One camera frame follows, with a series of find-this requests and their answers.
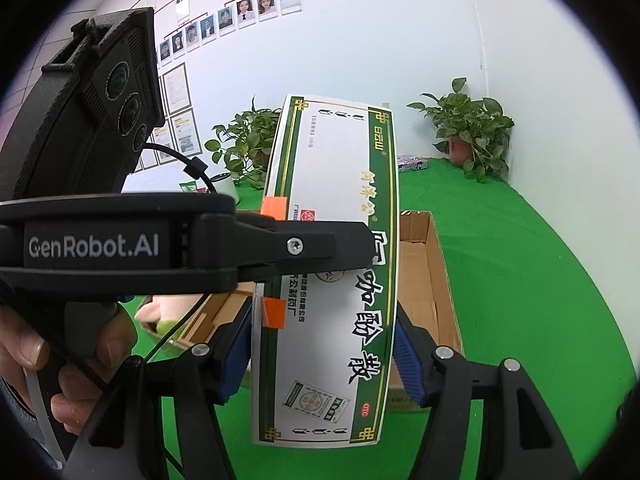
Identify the green tablecloth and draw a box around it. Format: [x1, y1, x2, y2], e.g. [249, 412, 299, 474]
[120, 157, 623, 480]

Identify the wall of framed certificates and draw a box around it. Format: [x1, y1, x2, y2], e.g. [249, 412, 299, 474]
[135, 62, 203, 171]

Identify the bushy potted green plant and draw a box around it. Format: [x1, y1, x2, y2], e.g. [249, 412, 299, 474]
[205, 95, 283, 191]

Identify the large cardboard box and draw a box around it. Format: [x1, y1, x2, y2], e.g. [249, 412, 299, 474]
[135, 210, 466, 413]

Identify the teal plush toy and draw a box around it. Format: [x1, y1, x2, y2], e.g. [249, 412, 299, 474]
[136, 294, 203, 343]

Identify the wall chart of portrait photos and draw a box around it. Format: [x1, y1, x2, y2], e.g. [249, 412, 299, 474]
[145, 0, 303, 68]

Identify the trailing potted green plant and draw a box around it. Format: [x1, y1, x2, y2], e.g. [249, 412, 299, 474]
[407, 77, 515, 183]

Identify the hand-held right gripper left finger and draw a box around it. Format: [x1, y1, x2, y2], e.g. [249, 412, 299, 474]
[65, 305, 256, 480]

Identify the white mug with black handle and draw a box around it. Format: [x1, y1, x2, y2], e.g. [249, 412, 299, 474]
[207, 172, 236, 196]

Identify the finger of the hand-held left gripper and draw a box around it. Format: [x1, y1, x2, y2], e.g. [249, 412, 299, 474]
[235, 212, 374, 289]

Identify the person's left hand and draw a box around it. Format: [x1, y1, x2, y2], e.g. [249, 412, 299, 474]
[0, 302, 138, 436]

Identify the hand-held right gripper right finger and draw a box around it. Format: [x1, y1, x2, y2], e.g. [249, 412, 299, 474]
[395, 307, 583, 480]

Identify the white green medicine box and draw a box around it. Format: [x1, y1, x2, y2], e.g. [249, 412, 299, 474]
[250, 94, 401, 447]

